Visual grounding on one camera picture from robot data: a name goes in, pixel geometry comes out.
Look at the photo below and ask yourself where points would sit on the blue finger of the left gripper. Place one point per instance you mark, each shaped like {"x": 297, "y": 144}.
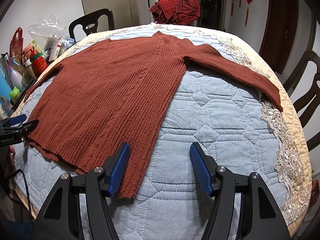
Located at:
{"x": 27, "y": 127}
{"x": 17, "y": 119}

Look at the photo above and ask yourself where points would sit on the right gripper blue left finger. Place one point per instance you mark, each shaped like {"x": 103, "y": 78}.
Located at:
{"x": 115, "y": 167}

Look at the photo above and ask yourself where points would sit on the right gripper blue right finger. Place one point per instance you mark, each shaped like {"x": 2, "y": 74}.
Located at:
{"x": 203, "y": 169}

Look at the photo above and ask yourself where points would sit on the rust red knit sweater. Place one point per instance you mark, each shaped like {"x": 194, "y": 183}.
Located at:
{"x": 118, "y": 91}

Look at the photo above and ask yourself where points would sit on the small green bottle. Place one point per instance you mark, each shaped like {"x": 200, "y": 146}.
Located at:
{"x": 15, "y": 95}

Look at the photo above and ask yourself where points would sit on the white pink spray bottle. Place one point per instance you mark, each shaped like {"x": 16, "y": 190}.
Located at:
{"x": 15, "y": 77}

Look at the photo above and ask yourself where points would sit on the blue quilted table cover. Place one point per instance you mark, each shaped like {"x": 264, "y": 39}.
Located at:
{"x": 231, "y": 122}

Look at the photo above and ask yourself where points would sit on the red sauce bottle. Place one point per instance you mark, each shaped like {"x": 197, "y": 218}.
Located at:
{"x": 38, "y": 63}

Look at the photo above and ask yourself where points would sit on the red gift bag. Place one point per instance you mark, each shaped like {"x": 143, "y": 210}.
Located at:
{"x": 16, "y": 44}

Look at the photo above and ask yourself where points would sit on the white tube box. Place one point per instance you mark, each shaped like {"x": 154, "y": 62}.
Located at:
{"x": 54, "y": 53}

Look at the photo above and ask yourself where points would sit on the clear plastic bag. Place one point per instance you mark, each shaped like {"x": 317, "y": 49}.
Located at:
{"x": 45, "y": 28}

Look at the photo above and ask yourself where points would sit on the dark wooden chair far left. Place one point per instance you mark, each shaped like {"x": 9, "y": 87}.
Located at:
{"x": 89, "y": 22}

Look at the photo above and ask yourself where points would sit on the red checkered cloth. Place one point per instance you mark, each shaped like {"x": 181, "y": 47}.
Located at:
{"x": 176, "y": 12}

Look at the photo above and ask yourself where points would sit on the dark brown door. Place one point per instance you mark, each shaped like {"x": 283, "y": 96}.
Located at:
{"x": 280, "y": 31}

